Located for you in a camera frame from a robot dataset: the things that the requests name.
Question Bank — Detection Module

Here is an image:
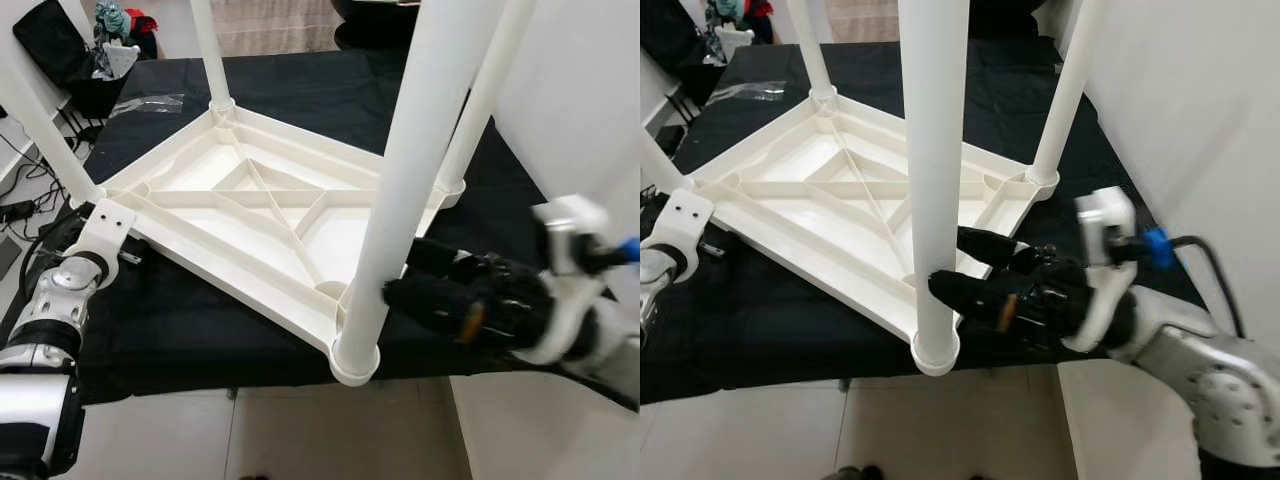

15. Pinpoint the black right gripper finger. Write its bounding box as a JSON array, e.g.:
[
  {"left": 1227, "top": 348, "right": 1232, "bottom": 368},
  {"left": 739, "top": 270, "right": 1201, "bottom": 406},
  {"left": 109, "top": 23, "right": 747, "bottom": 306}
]
[
  {"left": 958, "top": 225, "right": 1033, "bottom": 271},
  {"left": 928, "top": 270, "right": 1013, "bottom": 333},
  {"left": 383, "top": 275, "right": 493, "bottom": 343},
  {"left": 405, "top": 238, "right": 473, "bottom": 283}
]

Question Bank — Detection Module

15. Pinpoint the white plastic children table top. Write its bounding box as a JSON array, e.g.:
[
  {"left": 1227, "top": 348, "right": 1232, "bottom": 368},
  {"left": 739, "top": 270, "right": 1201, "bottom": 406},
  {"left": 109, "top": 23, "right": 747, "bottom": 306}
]
[
  {"left": 685, "top": 90, "right": 1061, "bottom": 366},
  {"left": 95, "top": 100, "right": 469, "bottom": 386}
]

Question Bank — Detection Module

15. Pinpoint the black tablecloth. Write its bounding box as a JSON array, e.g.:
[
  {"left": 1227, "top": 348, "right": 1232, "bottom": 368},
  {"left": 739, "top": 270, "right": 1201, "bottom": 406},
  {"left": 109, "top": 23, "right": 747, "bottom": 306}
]
[
  {"left": 5, "top": 45, "right": 640, "bottom": 406},
  {"left": 640, "top": 35, "right": 1211, "bottom": 406}
]

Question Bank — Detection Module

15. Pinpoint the white grey fabric item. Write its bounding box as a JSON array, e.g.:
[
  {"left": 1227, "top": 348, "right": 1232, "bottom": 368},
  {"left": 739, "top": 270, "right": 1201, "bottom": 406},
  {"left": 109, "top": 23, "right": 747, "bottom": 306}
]
[
  {"left": 715, "top": 28, "right": 756, "bottom": 63},
  {"left": 100, "top": 45, "right": 139, "bottom": 79}
]

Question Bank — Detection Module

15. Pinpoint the open black suitcase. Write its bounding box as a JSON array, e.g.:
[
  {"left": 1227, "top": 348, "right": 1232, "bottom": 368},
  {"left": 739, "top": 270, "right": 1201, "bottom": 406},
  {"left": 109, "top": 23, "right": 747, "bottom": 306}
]
[
  {"left": 12, "top": 0, "right": 136, "bottom": 121},
  {"left": 640, "top": 0, "right": 736, "bottom": 106}
]

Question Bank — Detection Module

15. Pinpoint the black wok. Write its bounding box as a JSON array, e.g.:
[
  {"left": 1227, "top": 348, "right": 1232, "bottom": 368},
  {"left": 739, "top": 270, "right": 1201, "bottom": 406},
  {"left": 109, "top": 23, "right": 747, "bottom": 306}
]
[
  {"left": 335, "top": 0, "right": 423, "bottom": 46},
  {"left": 970, "top": 0, "right": 1041, "bottom": 39}
]

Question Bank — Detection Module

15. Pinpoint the beige cloth covered furniture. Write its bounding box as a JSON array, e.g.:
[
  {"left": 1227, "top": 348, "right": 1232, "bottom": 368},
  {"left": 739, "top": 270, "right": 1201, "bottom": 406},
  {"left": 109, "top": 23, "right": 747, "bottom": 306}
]
[
  {"left": 825, "top": 0, "right": 901, "bottom": 43},
  {"left": 215, "top": 0, "right": 341, "bottom": 56}
]

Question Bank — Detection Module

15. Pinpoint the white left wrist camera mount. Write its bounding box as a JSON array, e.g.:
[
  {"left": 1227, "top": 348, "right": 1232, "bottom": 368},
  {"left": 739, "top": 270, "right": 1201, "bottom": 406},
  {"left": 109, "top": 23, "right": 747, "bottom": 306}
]
[
  {"left": 62, "top": 198, "right": 138, "bottom": 263},
  {"left": 655, "top": 188, "right": 716, "bottom": 253}
]

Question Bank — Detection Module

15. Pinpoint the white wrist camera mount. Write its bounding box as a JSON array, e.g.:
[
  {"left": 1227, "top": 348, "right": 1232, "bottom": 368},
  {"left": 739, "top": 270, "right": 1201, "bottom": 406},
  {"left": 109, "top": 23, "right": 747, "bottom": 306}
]
[
  {"left": 1060, "top": 187, "right": 1143, "bottom": 355},
  {"left": 62, "top": 198, "right": 138, "bottom": 263},
  {"left": 655, "top": 188, "right": 716, "bottom": 253},
  {"left": 513, "top": 195, "right": 623, "bottom": 366}
]

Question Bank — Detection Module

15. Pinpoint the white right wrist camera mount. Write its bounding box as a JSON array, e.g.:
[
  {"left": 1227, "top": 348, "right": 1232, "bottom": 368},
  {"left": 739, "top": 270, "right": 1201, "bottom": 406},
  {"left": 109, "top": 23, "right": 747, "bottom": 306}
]
[
  {"left": 513, "top": 195, "right": 623, "bottom": 366},
  {"left": 1060, "top": 187, "right": 1143, "bottom": 355}
]

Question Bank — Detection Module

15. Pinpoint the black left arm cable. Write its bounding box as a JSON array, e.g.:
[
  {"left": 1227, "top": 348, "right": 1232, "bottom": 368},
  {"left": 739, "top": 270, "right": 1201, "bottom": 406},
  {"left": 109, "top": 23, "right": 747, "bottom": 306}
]
[{"left": 18, "top": 215, "right": 73, "bottom": 301}]

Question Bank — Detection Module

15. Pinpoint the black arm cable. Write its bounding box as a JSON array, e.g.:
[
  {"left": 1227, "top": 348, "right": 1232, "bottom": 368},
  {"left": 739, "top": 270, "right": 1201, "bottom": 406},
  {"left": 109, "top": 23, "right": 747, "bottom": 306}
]
[
  {"left": 1160, "top": 235, "right": 1248, "bottom": 338},
  {"left": 18, "top": 215, "right": 73, "bottom": 301}
]

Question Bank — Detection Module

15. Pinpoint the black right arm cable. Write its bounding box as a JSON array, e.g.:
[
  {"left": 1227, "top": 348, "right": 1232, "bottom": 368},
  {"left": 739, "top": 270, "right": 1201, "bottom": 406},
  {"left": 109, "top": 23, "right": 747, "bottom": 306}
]
[{"left": 1160, "top": 235, "right": 1248, "bottom": 338}]

